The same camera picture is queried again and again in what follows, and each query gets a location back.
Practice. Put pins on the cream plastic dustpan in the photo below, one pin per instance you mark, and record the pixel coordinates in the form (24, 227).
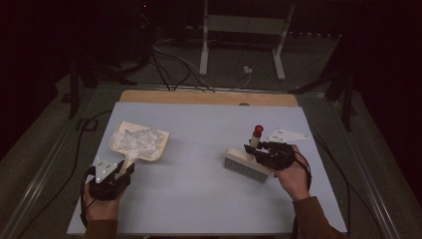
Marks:
(162, 141)

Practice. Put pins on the pile of torn white tissue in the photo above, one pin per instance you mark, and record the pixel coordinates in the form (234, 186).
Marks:
(137, 141)

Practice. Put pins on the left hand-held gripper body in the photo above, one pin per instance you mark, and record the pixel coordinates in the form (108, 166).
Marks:
(106, 189)

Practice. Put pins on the wooden table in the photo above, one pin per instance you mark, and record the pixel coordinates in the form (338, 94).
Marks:
(199, 98)

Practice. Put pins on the dark device with red light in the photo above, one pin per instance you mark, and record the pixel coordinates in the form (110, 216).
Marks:
(144, 30)

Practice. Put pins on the white metal stand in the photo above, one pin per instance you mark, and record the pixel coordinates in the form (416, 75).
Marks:
(245, 25)

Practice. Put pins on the cream brush with red tip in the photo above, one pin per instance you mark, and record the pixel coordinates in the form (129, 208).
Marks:
(244, 166)

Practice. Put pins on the black floor stand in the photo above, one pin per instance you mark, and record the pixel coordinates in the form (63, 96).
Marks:
(346, 99)
(74, 89)

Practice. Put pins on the person's left hand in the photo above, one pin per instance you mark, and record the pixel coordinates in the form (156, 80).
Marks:
(101, 210)

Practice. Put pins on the aluminium floor rail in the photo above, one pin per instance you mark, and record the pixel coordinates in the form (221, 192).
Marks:
(40, 179)
(365, 166)

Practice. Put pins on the person's right hand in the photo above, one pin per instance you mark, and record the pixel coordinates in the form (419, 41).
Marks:
(297, 179)

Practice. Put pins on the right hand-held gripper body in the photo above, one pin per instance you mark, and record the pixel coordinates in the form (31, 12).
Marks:
(277, 157)

